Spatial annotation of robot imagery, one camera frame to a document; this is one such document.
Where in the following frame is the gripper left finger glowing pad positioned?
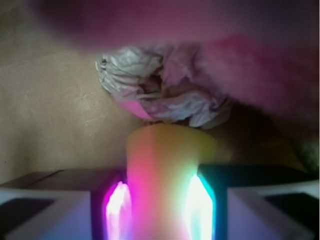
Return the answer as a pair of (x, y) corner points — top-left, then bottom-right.
(0, 169), (132, 240)

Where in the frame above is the pink plush toy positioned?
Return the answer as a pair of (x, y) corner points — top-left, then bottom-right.
(26, 0), (320, 120)

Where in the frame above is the brown paper bag tray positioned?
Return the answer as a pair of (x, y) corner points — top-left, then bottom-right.
(0, 0), (319, 182)

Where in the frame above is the crumpled white paper ball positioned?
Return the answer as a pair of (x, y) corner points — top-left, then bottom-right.
(95, 44), (232, 129)

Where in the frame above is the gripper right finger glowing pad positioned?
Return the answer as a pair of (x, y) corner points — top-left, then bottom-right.
(186, 163), (320, 240)

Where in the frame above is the yellow green sponge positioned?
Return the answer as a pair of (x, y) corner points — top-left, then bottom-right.
(126, 124), (218, 240)

